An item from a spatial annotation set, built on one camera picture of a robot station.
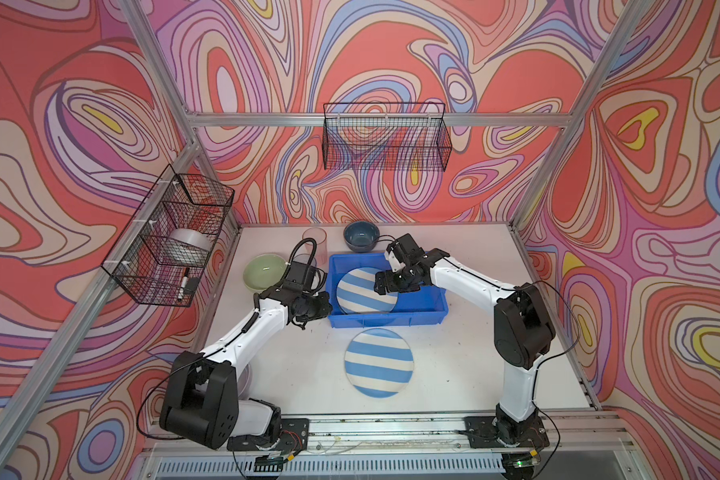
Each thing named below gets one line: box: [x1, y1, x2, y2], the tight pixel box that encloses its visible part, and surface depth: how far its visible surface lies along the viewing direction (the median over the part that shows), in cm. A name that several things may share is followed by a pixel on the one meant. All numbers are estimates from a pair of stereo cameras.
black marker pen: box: [177, 268, 190, 301], surface depth 74 cm
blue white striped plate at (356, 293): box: [336, 267, 399, 315], surface depth 96 cm
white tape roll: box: [164, 228, 213, 266], surface depth 73 cm
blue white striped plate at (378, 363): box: [344, 328, 414, 399], surface depth 86 cm
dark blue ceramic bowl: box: [343, 221, 380, 253], surface depth 113 cm
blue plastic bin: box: [328, 252, 449, 328], surface depth 95 cm
